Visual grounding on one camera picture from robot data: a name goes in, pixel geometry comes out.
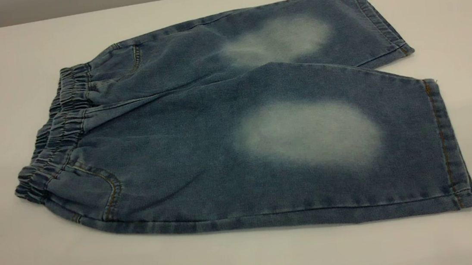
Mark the blue denim kids pants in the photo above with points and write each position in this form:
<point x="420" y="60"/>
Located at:
<point x="186" y="154"/>

